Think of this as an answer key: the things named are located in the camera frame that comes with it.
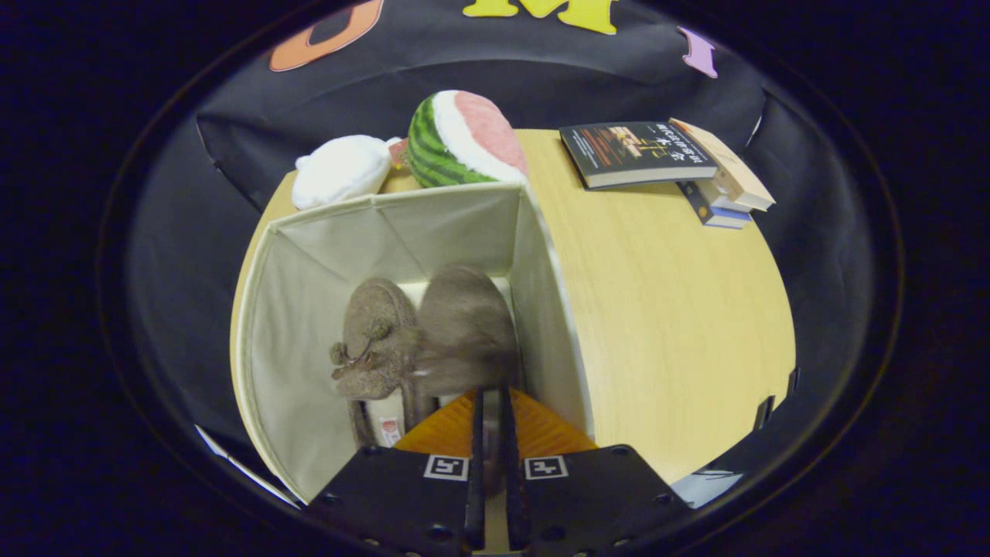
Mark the cream cover book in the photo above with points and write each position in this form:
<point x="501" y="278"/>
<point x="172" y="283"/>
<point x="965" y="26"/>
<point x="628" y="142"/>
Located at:
<point x="735" y="178"/>

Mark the white plush toy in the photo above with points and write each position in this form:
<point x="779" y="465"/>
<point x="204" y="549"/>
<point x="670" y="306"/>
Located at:
<point x="340" y="170"/>

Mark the blue cover book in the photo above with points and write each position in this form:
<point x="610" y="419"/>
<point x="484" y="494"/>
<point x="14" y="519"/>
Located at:
<point x="708" y="213"/>

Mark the brown shoe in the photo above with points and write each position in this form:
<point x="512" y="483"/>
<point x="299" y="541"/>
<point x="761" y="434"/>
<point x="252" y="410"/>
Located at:
<point x="464" y="317"/>
<point x="373" y="309"/>

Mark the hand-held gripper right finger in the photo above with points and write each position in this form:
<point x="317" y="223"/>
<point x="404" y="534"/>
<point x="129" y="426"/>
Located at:
<point x="595" y="495"/>

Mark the watermelon slice plush toy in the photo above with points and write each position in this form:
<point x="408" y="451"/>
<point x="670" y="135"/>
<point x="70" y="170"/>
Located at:
<point x="464" y="135"/>

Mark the cream fabric storage box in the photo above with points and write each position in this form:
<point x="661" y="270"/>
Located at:
<point x="309" y="309"/>

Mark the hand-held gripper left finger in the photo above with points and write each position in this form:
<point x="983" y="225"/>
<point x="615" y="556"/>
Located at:
<point x="394" y="495"/>

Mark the black cover book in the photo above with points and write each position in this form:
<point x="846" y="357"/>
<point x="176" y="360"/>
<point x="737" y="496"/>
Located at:
<point x="634" y="151"/>

